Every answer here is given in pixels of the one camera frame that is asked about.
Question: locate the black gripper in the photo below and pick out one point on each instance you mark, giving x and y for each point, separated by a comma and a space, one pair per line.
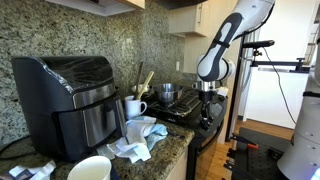
206, 100

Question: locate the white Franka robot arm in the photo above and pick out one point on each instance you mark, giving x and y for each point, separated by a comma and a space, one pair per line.
216, 66

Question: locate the black electric stove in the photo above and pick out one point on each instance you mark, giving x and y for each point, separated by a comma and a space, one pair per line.
186, 118

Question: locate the black stove top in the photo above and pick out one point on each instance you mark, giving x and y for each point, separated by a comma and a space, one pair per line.
180, 108

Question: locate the black thin flat object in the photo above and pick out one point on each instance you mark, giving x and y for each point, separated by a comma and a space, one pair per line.
175, 133

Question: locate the stainless steel pot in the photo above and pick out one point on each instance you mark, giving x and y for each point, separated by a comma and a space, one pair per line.
166, 91

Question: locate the light blue cloth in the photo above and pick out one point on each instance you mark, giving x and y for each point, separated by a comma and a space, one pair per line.
156, 131

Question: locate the black perforated floor board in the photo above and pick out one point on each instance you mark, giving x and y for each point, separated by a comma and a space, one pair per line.
256, 163

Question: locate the white ceramic mug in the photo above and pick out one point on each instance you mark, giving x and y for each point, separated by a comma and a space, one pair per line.
133, 108

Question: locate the white crumpled cloth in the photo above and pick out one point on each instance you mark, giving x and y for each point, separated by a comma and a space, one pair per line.
133, 146

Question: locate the dark wooden spoon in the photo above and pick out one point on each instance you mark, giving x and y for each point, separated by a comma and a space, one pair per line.
140, 75

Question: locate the dark blue flat object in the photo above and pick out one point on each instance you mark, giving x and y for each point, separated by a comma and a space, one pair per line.
114, 173

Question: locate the dark range hood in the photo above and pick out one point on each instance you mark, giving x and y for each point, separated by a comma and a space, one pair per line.
176, 3

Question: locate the white paper cup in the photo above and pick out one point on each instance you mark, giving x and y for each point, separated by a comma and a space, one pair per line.
90, 168

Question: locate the black air fryer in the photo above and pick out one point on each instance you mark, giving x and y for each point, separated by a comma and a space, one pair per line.
66, 110

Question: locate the white upper cabinet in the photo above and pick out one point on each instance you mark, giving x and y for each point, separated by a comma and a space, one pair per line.
100, 6

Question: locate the black camera stand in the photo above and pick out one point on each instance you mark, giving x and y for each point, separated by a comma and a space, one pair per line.
236, 100

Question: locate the white wall outlet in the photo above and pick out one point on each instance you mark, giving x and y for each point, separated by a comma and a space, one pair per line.
177, 65

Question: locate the black stereo camera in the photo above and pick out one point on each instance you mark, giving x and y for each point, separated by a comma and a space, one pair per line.
258, 43

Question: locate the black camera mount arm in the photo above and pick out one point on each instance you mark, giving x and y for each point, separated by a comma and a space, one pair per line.
280, 63

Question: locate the cream wall cabinet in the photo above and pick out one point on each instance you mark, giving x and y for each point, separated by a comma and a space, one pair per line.
186, 20

